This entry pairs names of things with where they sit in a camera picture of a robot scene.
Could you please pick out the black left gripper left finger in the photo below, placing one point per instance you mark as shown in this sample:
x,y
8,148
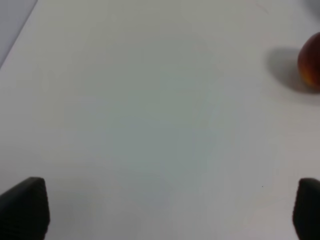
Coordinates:
x,y
24,211

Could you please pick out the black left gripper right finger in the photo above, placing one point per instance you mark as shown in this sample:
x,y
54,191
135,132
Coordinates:
x,y
306,211

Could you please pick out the red apple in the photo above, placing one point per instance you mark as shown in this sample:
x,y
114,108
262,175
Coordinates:
x,y
308,62

